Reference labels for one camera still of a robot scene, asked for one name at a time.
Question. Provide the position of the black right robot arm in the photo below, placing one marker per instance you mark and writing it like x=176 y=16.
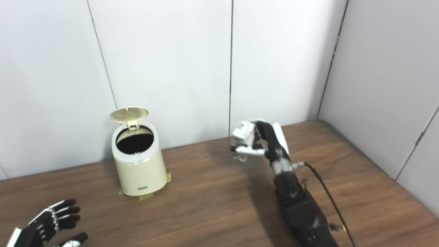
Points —
x=298 y=206

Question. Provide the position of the black panel hinge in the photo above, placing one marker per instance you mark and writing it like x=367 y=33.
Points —
x=420 y=138

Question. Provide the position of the round cream bin lid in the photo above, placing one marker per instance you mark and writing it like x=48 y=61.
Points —
x=129 y=114

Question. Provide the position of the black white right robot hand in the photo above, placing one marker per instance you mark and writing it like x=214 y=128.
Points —
x=274 y=140

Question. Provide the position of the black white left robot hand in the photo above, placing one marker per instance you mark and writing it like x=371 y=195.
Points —
x=37 y=230

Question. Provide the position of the cream-colored trash bin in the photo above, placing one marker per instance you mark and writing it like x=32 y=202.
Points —
x=140 y=175

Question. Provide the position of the white green milk carton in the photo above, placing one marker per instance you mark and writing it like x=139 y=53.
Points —
x=242 y=132

